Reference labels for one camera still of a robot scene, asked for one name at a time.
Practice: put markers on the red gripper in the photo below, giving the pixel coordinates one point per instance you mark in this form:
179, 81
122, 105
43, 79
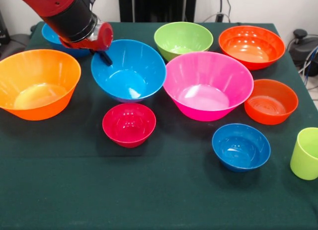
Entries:
106, 36

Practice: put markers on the light blue plastic bowl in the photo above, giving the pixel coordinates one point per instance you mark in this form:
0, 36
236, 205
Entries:
48, 38
129, 78

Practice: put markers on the small crimson red bowl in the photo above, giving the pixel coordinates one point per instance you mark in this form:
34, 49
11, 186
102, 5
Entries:
129, 125

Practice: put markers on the large pink plastic bowl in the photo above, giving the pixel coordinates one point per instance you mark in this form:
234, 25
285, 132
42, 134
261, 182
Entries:
208, 86

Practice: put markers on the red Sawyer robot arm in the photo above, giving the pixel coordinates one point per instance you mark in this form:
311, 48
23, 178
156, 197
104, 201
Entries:
69, 16

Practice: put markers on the large orange plastic bowl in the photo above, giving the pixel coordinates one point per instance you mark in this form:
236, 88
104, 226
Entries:
37, 76

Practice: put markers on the dark grey floor equipment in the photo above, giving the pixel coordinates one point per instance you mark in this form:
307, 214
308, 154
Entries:
15, 43

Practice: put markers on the lime green plastic bowl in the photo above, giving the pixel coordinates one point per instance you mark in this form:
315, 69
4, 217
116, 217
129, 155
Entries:
183, 36

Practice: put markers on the dark green tablecloth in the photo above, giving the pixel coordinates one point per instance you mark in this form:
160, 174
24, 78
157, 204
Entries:
149, 190

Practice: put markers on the wide red-orange plastic bowl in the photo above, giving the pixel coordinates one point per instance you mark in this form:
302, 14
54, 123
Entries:
251, 46

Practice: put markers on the small dark blue bowl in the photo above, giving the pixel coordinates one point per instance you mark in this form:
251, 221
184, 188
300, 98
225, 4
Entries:
241, 148

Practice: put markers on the small red-orange plastic bowl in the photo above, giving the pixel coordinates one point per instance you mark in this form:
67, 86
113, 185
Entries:
270, 103

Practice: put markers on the black round floor stand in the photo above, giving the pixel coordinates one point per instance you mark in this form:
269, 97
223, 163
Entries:
301, 48

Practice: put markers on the lime green plastic cup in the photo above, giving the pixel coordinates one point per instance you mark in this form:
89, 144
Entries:
305, 160

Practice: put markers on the black pedestal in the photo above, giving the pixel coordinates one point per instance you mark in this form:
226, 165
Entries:
159, 6

